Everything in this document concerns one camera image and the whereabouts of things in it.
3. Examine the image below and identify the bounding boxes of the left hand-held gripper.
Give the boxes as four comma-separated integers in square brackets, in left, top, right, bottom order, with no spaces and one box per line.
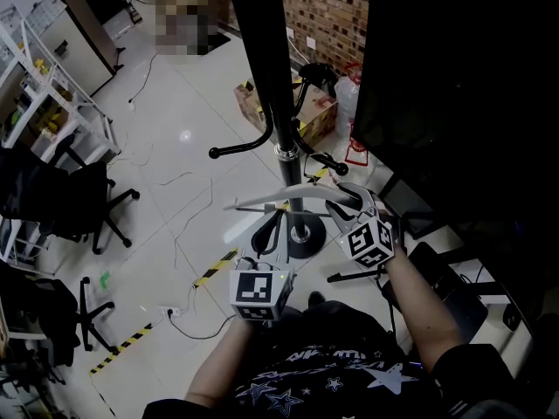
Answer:
[229,210,293,322]

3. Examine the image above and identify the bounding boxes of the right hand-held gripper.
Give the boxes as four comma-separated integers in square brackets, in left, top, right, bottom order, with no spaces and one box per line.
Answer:
[324,182,396,270]

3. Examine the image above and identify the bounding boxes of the white hanger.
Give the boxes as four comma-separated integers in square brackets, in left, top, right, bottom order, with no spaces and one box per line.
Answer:
[222,153,350,217]

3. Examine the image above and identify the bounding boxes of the black coat rack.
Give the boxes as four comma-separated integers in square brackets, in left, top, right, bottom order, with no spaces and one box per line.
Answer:
[208,0,350,261]

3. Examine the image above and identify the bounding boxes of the person's right forearm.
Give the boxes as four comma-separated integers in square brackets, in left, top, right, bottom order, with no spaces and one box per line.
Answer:
[383,245,465,373]

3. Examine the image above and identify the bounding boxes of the person's left forearm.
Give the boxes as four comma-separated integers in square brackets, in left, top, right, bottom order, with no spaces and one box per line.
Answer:
[185,315,264,408]

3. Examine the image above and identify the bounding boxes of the clear water jug red label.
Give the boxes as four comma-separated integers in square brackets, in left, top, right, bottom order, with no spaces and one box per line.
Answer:
[333,62,364,140]
[330,120,395,183]

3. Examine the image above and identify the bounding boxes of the yellow black hazard tape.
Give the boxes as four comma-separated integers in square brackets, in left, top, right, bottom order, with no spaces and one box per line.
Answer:
[88,322,155,377]
[193,166,331,289]

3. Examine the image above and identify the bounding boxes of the brown cardboard box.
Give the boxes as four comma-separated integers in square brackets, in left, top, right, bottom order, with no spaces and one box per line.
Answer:
[233,74,340,148]

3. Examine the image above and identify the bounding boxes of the person's black trousers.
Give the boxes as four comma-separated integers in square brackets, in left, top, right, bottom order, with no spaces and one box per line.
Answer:
[279,300,395,354]

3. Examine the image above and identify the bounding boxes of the person's black star shirt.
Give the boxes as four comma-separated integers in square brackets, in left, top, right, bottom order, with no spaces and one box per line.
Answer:
[142,340,525,419]

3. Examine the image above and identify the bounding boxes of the large black display screen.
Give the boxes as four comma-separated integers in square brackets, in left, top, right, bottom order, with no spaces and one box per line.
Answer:
[351,0,559,278]

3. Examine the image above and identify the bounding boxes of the black office chair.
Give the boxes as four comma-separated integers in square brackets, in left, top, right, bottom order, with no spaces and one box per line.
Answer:
[0,259,117,368]
[0,141,141,256]

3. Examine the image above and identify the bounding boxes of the white metal shelving unit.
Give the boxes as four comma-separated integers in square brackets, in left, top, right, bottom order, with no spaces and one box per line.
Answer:
[0,4,121,165]

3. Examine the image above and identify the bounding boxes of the grey metal cabinet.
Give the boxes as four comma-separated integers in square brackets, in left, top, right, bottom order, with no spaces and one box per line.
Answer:
[54,0,120,100]

